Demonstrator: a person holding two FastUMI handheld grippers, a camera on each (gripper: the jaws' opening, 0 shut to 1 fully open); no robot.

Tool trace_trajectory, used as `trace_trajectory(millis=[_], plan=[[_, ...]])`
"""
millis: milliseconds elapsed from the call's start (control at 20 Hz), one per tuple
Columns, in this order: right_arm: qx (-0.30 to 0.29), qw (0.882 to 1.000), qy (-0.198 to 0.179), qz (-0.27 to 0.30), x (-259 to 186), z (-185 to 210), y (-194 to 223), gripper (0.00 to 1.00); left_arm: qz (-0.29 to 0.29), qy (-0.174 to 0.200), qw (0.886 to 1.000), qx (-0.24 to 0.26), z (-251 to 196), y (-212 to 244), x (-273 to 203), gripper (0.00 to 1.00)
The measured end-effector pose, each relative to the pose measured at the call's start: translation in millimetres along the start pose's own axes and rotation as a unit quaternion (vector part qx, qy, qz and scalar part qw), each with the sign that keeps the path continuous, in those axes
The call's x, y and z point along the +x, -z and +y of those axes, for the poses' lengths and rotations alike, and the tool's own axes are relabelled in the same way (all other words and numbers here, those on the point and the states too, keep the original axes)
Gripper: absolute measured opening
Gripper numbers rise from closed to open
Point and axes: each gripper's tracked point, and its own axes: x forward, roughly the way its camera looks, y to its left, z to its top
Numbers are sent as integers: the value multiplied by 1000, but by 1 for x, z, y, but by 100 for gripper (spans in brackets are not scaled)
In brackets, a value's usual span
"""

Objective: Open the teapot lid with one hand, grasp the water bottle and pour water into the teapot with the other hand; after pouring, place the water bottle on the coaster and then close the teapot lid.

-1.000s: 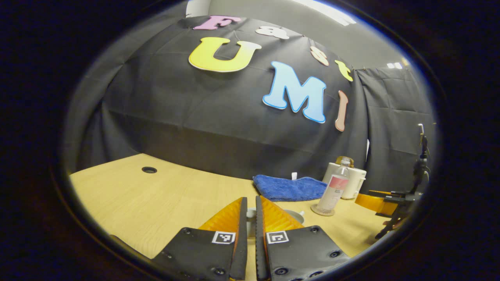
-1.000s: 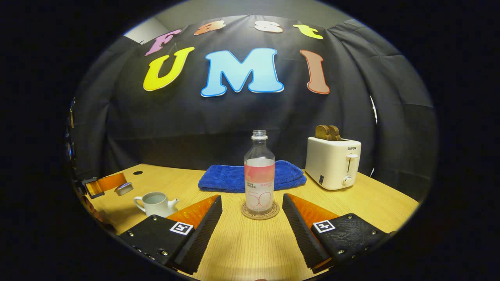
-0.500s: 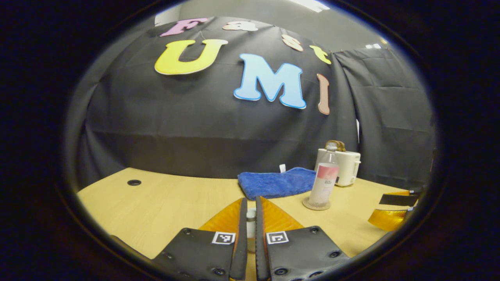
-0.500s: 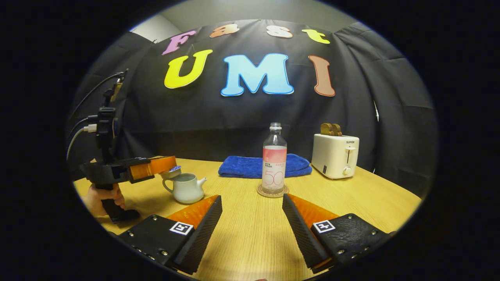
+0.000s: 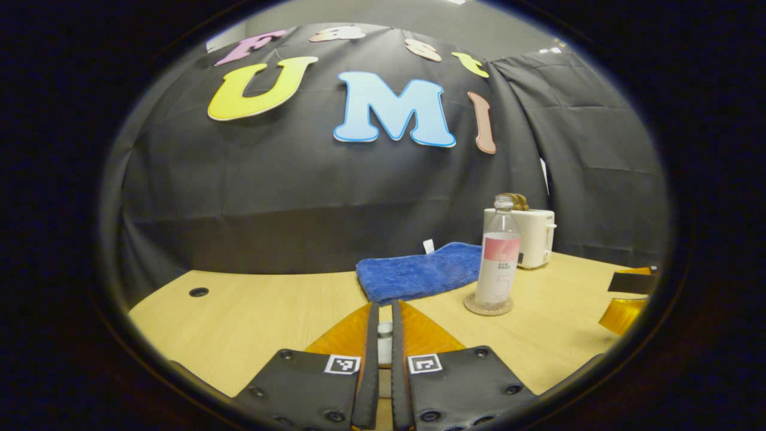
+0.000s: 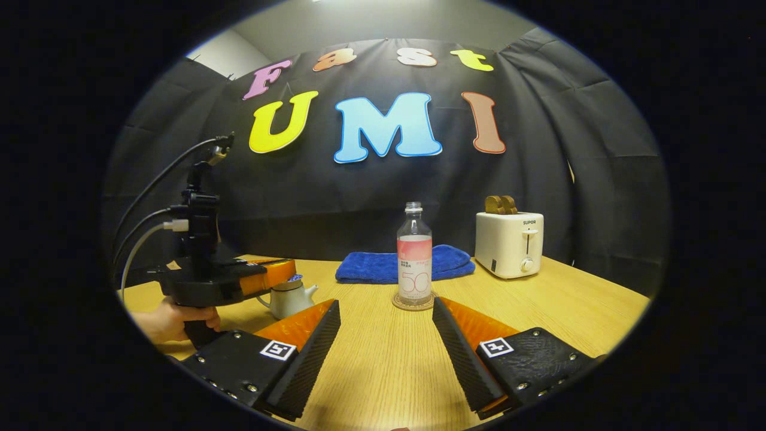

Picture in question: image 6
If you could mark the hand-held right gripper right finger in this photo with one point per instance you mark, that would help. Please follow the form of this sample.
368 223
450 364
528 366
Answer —
461 365

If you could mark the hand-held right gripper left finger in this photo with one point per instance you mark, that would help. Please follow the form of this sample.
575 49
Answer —
308 365

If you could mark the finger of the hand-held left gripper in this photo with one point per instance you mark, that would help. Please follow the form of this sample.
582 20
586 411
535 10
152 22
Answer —
269 280

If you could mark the white teacup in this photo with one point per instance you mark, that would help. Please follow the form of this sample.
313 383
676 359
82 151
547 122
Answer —
290 305

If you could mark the round wooden coaster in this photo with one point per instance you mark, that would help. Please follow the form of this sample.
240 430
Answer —
413 307

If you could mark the clear pink-label water bottle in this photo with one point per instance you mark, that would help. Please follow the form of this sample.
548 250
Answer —
415 263

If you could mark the blue towel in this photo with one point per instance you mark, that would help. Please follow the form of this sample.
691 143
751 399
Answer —
371 266

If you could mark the white toaster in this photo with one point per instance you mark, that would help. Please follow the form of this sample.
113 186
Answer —
508 245

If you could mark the brown bread slice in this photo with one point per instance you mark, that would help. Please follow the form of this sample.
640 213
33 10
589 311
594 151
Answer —
493 205
510 205

